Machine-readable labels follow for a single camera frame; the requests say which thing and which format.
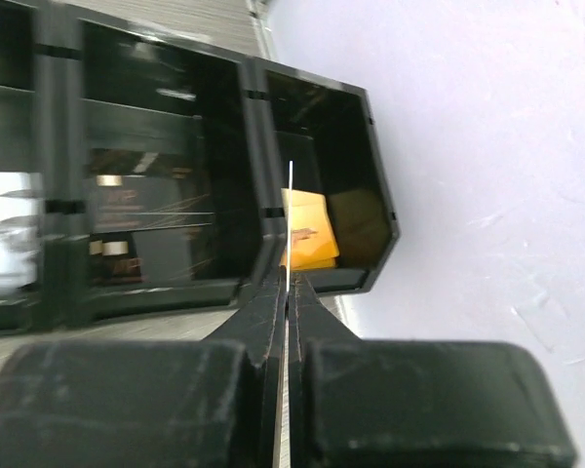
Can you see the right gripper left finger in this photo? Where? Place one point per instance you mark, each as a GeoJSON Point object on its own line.
{"type": "Point", "coordinates": [151, 403]}

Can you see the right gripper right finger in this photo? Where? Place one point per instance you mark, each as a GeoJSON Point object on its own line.
{"type": "Point", "coordinates": [358, 402]}

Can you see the gold card in bin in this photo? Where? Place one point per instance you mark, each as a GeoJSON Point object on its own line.
{"type": "Point", "coordinates": [313, 242]}

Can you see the dark VIP card in bin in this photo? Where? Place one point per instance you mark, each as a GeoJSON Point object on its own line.
{"type": "Point", "coordinates": [151, 230]}

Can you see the cards in left bin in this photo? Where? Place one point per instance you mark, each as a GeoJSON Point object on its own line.
{"type": "Point", "coordinates": [20, 225]}

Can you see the black three-compartment bin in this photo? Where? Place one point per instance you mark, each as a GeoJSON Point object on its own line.
{"type": "Point", "coordinates": [142, 171]}

